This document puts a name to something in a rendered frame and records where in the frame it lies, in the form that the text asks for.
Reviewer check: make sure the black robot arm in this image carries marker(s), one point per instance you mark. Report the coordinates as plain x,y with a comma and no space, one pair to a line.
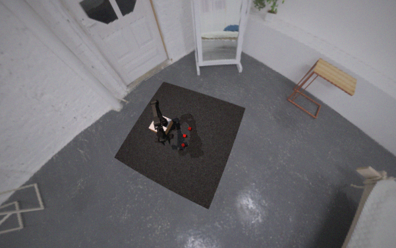
159,121

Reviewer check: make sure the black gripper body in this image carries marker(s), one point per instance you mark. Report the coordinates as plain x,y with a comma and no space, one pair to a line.
169,137

